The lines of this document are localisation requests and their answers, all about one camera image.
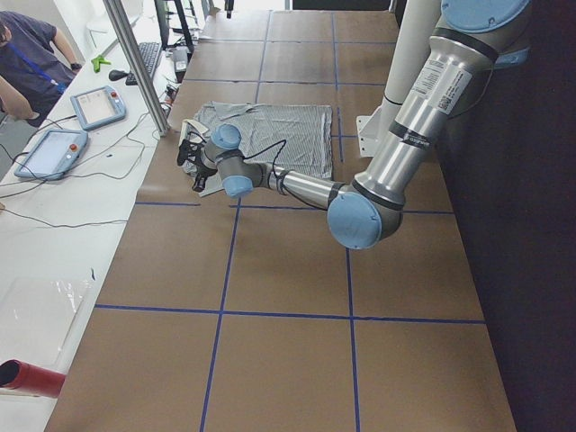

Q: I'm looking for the black power adapter box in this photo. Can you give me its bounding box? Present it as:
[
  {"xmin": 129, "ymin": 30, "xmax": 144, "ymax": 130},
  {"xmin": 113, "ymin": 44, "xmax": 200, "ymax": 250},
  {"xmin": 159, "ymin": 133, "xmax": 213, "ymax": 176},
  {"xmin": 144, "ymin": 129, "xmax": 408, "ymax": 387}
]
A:
[{"xmin": 171, "ymin": 47, "xmax": 189, "ymax": 76}]

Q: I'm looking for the black keyboard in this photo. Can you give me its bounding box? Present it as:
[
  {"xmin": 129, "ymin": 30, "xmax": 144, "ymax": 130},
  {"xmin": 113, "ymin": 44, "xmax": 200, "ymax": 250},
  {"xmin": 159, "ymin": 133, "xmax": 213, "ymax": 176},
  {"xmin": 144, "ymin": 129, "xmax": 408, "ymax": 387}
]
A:
[{"xmin": 138, "ymin": 41, "xmax": 162, "ymax": 79}]

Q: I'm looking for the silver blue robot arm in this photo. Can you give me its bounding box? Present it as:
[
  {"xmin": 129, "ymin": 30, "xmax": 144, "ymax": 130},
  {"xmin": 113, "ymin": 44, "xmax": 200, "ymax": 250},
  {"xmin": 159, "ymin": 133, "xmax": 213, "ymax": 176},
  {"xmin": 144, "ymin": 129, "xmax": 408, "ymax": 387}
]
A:
[{"xmin": 176, "ymin": 1, "xmax": 532, "ymax": 249}]

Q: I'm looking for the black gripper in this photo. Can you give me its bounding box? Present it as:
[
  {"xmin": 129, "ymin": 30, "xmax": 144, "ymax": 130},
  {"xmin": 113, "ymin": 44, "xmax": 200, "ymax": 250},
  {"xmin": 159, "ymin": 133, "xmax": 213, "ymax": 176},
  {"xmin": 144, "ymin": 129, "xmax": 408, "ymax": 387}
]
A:
[
  {"xmin": 192, "ymin": 159, "xmax": 217, "ymax": 193},
  {"xmin": 225, "ymin": 0, "xmax": 234, "ymax": 18}
]

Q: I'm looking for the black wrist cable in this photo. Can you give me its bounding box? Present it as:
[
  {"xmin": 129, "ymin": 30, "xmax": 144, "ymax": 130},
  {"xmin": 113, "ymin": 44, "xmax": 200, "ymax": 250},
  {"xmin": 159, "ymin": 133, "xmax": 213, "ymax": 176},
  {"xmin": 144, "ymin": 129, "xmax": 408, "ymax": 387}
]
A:
[{"xmin": 184, "ymin": 130, "xmax": 289, "ymax": 172}]

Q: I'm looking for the clear plastic bag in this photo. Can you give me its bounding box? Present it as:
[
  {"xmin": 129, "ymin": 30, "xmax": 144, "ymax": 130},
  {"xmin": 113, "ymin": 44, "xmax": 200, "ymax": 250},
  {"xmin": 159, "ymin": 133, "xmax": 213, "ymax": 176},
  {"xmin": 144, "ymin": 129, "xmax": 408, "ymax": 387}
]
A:
[{"xmin": 1, "ymin": 277, "xmax": 93, "ymax": 367}]

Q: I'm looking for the person in dark shirt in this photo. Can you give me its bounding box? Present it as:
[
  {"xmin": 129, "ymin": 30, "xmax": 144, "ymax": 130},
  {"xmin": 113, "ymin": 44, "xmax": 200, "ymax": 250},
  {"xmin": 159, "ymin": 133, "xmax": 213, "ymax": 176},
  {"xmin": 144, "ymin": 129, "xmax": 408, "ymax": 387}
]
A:
[{"xmin": 1, "ymin": 11, "xmax": 82, "ymax": 127}]

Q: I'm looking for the far teach pendant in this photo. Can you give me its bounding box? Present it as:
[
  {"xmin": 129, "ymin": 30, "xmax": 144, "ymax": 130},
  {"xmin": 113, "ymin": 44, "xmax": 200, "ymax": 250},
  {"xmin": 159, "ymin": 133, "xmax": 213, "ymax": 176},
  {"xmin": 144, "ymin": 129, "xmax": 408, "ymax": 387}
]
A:
[{"xmin": 70, "ymin": 85, "xmax": 126, "ymax": 131}]

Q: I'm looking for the black computer mouse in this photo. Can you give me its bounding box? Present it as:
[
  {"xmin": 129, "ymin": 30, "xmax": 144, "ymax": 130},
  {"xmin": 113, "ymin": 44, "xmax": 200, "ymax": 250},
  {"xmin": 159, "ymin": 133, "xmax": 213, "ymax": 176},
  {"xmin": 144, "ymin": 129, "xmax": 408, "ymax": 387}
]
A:
[{"xmin": 108, "ymin": 69, "xmax": 129, "ymax": 82}]

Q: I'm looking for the red cylinder bottle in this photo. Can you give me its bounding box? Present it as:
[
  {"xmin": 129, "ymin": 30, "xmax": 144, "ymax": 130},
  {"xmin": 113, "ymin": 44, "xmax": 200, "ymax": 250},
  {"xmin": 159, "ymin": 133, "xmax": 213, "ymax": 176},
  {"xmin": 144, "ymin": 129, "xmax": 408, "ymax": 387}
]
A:
[{"xmin": 1, "ymin": 359, "xmax": 67, "ymax": 399}]

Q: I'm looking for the green plastic clamp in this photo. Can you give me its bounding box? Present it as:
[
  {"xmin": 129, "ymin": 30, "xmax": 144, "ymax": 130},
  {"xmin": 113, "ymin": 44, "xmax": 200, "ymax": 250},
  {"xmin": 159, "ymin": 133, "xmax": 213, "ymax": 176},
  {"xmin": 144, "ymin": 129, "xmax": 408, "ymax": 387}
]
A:
[{"xmin": 91, "ymin": 55, "xmax": 111, "ymax": 73}]

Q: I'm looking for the black monitor stand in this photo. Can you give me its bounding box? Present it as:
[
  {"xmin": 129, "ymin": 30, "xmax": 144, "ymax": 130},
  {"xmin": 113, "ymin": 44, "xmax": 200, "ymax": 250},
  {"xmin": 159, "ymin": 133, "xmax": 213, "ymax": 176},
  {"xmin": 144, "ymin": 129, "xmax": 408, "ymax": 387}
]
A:
[{"xmin": 154, "ymin": 0, "xmax": 196, "ymax": 54}]

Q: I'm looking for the teach pendant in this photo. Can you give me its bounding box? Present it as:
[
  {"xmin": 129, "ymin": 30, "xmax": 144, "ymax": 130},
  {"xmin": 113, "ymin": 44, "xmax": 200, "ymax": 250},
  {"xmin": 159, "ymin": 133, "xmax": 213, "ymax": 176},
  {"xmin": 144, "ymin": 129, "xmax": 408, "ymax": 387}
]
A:
[
  {"xmin": 14, "ymin": 129, "xmax": 88, "ymax": 181},
  {"xmin": 70, "ymin": 85, "xmax": 126, "ymax": 131}
]

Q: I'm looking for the blue white striped polo shirt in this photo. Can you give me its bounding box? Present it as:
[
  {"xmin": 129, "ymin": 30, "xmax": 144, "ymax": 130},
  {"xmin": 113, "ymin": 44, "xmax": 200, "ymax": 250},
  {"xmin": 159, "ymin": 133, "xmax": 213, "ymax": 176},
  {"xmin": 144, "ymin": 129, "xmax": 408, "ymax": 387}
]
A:
[{"xmin": 180, "ymin": 101, "xmax": 333, "ymax": 179}]

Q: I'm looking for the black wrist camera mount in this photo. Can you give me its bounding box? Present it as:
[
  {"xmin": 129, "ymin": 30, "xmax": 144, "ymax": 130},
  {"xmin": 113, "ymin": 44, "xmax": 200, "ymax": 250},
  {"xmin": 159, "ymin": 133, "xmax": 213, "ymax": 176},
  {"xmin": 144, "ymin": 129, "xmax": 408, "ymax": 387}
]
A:
[{"xmin": 176, "ymin": 139, "xmax": 201, "ymax": 167}]

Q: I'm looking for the near teach pendant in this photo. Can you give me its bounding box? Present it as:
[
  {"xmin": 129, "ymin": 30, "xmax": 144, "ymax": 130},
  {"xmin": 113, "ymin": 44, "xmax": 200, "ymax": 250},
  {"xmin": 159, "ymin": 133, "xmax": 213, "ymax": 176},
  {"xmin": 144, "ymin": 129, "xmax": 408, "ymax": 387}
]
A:
[{"xmin": 14, "ymin": 129, "xmax": 88, "ymax": 181}]

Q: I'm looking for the aluminium frame post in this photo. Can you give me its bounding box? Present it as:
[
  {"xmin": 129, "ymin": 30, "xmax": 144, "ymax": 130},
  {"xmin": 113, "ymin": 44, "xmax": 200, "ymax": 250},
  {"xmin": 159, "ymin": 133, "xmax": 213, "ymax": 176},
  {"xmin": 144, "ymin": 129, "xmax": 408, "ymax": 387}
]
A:
[{"xmin": 103, "ymin": 0, "xmax": 169, "ymax": 137}]

